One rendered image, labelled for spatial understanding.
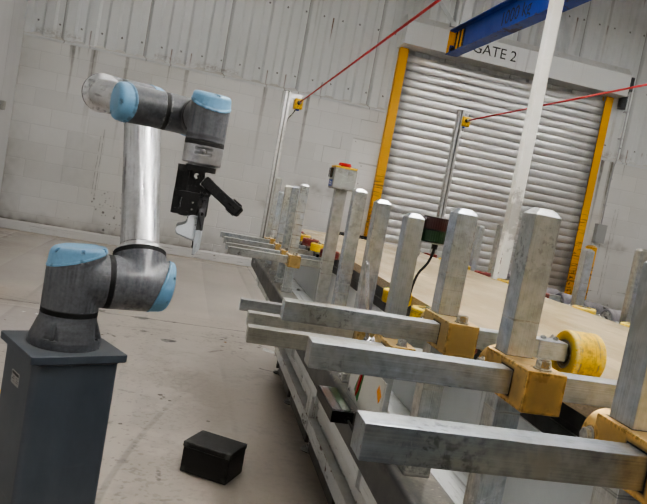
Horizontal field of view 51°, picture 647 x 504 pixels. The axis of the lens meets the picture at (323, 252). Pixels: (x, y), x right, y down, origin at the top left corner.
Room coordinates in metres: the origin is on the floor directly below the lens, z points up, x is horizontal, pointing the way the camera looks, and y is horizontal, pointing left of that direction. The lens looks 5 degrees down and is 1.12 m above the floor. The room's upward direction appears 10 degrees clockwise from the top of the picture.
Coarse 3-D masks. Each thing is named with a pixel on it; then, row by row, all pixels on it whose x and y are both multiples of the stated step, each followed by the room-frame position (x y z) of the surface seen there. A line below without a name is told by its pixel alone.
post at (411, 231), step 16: (416, 224) 1.32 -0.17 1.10; (400, 240) 1.34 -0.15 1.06; (416, 240) 1.32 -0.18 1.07; (400, 256) 1.32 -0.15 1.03; (416, 256) 1.32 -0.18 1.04; (400, 272) 1.32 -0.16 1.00; (400, 288) 1.32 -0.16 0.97; (400, 304) 1.32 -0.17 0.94; (384, 336) 1.32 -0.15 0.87; (384, 400) 1.32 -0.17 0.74
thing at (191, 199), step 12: (180, 168) 1.54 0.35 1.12; (192, 168) 1.53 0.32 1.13; (204, 168) 1.53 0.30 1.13; (180, 180) 1.56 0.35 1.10; (192, 180) 1.55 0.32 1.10; (180, 192) 1.52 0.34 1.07; (192, 192) 1.53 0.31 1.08; (204, 192) 1.55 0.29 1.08; (180, 204) 1.52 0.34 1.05; (192, 204) 1.53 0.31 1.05
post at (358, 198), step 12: (360, 192) 1.81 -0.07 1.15; (360, 204) 1.81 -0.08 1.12; (348, 216) 1.83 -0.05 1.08; (360, 216) 1.81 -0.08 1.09; (348, 228) 1.81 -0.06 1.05; (360, 228) 1.81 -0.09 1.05; (348, 240) 1.81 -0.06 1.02; (348, 252) 1.81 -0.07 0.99; (348, 264) 1.81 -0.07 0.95; (336, 276) 1.84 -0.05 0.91; (348, 276) 1.81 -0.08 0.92; (336, 288) 1.81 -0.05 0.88; (348, 288) 1.81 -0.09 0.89; (336, 300) 1.81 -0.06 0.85
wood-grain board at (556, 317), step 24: (360, 240) 4.06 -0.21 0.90; (360, 264) 2.47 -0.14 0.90; (384, 264) 2.66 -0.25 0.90; (432, 264) 3.15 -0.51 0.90; (432, 288) 2.10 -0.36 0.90; (480, 288) 2.40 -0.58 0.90; (504, 288) 2.58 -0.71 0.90; (480, 312) 1.73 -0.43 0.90; (552, 312) 2.05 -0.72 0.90; (576, 312) 2.18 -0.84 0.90; (600, 336) 1.70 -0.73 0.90; (624, 336) 1.79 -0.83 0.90; (576, 408) 1.00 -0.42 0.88; (600, 408) 0.95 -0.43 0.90
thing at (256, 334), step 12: (252, 324) 1.26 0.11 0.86; (252, 336) 1.23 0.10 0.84; (264, 336) 1.23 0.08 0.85; (276, 336) 1.24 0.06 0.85; (288, 336) 1.24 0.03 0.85; (300, 336) 1.25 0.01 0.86; (324, 336) 1.27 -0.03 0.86; (336, 336) 1.29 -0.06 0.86; (300, 348) 1.25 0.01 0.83; (420, 348) 1.32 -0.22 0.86
